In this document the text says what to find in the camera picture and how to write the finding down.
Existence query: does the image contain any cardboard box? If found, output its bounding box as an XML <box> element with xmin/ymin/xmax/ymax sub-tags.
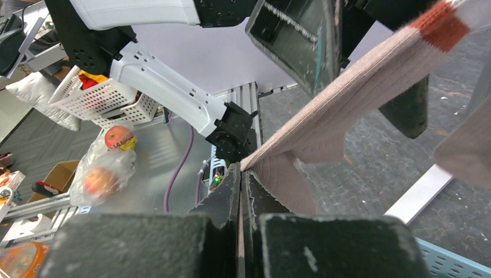
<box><xmin>28</xmin><ymin>160</ymin><xmax>79</xmax><ymax>203</ymax></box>

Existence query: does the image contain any clear bag with fruit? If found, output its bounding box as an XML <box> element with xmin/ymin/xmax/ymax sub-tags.
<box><xmin>68</xmin><ymin>140</ymin><xmax>137</xmax><ymax>207</ymax></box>

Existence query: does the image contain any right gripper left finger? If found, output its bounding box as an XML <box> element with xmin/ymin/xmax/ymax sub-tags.
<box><xmin>40</xmin><ymin>163</ymin><xmax>241</xmax><ymax>277</ymax></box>

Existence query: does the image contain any black sock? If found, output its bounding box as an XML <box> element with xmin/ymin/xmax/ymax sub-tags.
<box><xmin>379</xmin><ymin>75</ymin><xmax>429</xmax><ymax>139</ymax></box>

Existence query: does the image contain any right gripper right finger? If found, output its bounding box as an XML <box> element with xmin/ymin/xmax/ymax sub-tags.
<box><xmin>242</xmin><ymin>171</ymin><xmax>430</xmax><ymax>277</ymax></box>

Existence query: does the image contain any light blue plastic basket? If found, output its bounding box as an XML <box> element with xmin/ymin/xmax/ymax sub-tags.
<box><xmin>416</xmin><ymin>238</ymin><xmax>490</xmax><ymax>278</ymax></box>

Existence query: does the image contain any white sock drying rack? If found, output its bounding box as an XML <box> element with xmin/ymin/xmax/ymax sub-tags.
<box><xmin>383</xmin><ymin>57</ymin><xmax>491</xmax><ymax>226</ymax></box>

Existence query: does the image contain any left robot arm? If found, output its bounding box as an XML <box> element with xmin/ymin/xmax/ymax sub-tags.
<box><xmin>45</xmin><ymin>1</ymin><xmax>337</xmax><ymax>162</ymax></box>

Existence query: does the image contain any white perforated basket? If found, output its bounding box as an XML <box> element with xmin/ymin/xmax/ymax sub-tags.
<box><xmin>49</xmin><ymin>66</ymin><xmax>160</xmax><ymax>129</ymax></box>

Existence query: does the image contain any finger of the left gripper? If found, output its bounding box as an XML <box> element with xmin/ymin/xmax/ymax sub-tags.
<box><xmin>245</xmin><ymin>0</ymin><xmax>342</xmax><ymax>97</ymax></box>

